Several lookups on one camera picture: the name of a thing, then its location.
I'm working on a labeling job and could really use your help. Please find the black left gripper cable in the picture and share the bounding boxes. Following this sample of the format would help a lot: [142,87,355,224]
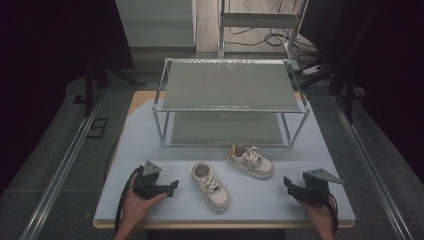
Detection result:
[114,166,141,234]

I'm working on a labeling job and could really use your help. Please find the small white grey sneaker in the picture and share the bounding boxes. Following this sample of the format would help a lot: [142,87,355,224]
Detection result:
[190,161,232,212]
[226,144,275,180]

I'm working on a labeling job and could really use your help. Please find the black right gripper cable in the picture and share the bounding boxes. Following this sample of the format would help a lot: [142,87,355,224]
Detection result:
[327,195,340,234]

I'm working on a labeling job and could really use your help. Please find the metal floor rail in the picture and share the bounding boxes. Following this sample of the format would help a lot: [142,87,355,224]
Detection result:
[329,94,415,240]
[19,89,105,240]

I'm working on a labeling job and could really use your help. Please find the person's right hand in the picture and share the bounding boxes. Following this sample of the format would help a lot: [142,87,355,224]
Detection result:
[299,196,336,231]

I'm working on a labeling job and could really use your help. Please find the person's left hand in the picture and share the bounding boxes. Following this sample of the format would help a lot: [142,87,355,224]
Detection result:
[122,173,168,228]

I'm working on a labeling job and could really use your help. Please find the dark curtain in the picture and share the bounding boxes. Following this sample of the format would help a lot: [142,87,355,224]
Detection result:
[299,0,424,184]
[0,0,135,194]

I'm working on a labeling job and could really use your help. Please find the white metal stand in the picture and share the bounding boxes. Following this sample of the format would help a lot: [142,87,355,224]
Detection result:
[217,0,310,61]

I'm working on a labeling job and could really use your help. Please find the silver two-tier shoe rack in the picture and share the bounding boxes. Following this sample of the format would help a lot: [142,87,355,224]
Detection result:
[152,58,311,149]

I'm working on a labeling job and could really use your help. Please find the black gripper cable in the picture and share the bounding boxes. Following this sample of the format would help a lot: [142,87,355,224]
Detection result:
[114,166,141,234]
[327,195,340,234]

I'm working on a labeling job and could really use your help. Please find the white cabinet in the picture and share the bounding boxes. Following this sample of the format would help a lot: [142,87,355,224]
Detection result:
[114,0,198,52]

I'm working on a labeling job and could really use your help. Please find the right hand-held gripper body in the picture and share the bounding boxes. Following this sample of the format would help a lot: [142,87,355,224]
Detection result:
[294,168,344,207]

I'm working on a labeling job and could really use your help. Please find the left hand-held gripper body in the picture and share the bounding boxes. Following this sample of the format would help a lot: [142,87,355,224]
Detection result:
[133,160,164,201]

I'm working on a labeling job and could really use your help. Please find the black floor cables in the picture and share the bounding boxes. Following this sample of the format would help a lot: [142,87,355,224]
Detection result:
[223,0,323,59]

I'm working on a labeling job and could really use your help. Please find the black tripod stand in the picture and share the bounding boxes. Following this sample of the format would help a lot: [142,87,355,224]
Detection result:
[296,49,359,124]
[73,62,148,118]

